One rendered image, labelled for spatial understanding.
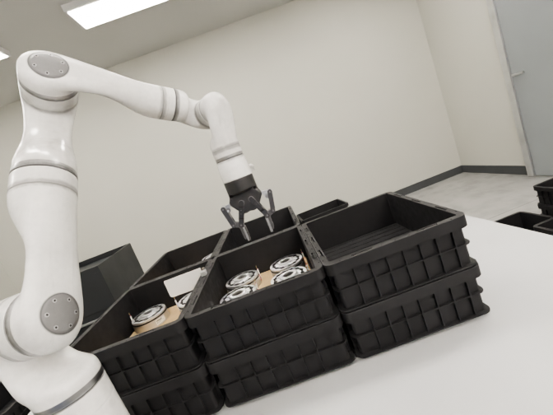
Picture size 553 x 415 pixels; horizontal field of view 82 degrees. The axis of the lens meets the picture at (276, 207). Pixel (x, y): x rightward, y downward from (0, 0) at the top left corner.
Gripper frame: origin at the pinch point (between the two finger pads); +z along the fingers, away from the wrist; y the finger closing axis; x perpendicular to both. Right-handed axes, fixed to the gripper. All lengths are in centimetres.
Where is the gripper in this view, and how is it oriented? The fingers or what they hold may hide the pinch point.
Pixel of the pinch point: (258, 230)
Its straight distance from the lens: 81.9
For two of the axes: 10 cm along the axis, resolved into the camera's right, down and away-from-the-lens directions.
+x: -0.5, -1.6, 9.9
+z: 3.5, 9.2, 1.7
